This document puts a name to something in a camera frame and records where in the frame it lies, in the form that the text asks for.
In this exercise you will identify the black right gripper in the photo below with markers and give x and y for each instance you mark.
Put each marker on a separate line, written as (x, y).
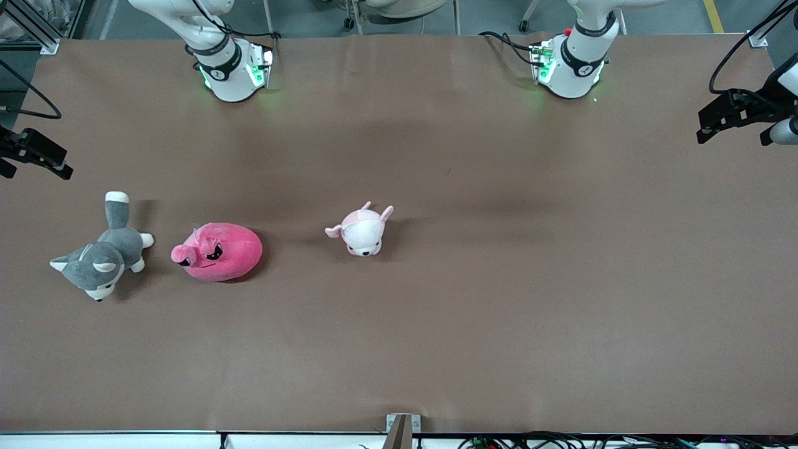
(7, 141)

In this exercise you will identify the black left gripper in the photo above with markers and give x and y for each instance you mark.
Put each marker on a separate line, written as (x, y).
(764, 101)

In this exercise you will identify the round pink plush toy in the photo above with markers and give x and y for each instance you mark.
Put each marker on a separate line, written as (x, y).
(227, 252)

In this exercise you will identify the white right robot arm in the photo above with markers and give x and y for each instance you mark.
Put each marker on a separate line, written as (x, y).
(230, 68)

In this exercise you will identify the grey husky plush toy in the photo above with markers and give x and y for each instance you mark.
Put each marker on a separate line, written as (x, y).
(106, 255)

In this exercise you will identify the chair leg with caster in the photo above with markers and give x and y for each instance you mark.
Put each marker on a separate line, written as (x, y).
(530, 12)

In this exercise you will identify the pink and white dog plush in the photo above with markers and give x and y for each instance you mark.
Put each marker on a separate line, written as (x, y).
(361, 234)

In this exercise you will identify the beige office chair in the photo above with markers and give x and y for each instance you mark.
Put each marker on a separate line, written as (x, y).
(405, 6)

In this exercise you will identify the aluminium frame profile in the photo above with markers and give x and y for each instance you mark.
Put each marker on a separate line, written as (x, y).
(758, 40)
(50, 45)
(399, 436)

